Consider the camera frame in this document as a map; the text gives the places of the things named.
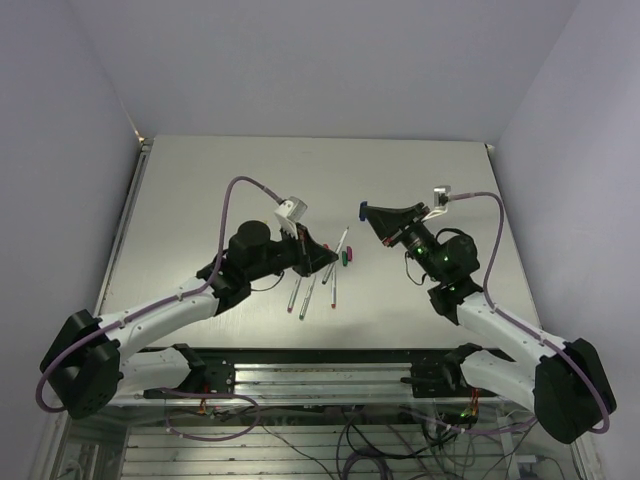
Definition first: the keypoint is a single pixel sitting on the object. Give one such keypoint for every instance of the blue pen cap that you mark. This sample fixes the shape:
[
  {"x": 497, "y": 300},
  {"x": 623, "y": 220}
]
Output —
[{"x": 362, "y": 211}]

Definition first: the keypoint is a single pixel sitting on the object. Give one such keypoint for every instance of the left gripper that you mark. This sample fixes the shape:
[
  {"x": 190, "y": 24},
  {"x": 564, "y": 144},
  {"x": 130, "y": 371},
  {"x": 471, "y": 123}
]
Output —
[{"x": 309, "y": 255}]

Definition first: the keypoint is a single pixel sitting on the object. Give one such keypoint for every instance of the green pen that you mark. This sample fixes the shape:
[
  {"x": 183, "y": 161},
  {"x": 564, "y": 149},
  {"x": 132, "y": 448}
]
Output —
[{"x": 307, "y": 298}]

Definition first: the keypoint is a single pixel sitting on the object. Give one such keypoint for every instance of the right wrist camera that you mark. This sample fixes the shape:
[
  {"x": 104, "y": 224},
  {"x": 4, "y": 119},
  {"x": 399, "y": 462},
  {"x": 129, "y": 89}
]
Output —
[{"x": 441, "y": 200}]

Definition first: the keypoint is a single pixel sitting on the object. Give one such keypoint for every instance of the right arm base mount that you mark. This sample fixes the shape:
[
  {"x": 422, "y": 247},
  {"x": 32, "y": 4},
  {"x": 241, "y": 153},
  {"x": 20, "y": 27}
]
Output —
[{"x": 443, "y": 376}]

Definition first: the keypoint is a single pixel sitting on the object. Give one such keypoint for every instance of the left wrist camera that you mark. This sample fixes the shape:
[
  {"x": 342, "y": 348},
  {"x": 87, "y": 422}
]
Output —
[{"x": 289, "y": 213}]

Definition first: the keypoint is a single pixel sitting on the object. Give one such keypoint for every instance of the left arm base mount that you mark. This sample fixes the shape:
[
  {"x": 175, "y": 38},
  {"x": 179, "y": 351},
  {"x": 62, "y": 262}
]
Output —
[{"x": 184, "y": 373}]

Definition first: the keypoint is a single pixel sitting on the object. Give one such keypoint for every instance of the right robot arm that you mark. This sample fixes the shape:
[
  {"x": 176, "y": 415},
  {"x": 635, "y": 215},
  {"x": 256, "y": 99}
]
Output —
[{"x": 561, "y": 383}]

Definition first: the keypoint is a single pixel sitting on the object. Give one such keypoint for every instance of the red pen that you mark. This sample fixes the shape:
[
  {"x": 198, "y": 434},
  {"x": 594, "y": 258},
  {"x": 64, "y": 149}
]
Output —
[{"x": 334, "y": 289}]

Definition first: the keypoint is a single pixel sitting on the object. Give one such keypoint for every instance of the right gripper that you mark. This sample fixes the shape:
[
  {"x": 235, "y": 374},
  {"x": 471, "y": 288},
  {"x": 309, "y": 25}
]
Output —
[{"x": 387, "y": 221}]

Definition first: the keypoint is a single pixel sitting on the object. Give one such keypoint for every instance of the aluminium frame rail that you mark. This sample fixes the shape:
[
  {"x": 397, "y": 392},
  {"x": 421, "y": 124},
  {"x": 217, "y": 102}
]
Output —
[{"x": 310, "y": 381}]

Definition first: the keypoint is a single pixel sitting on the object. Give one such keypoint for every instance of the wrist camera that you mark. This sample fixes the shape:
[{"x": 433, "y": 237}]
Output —
[
  {"x": 441, "y": 200},
  {"x": 289, "y": 213}
]

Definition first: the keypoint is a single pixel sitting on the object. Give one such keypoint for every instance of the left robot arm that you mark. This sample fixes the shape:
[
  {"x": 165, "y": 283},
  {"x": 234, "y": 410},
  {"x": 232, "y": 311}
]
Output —
[{"x": 85, "y": 364}]

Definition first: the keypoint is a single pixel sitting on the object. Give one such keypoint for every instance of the purple pen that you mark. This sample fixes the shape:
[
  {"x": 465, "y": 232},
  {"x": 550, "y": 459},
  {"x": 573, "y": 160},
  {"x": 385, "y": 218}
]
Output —
[{"x": 293, "y": 295}]

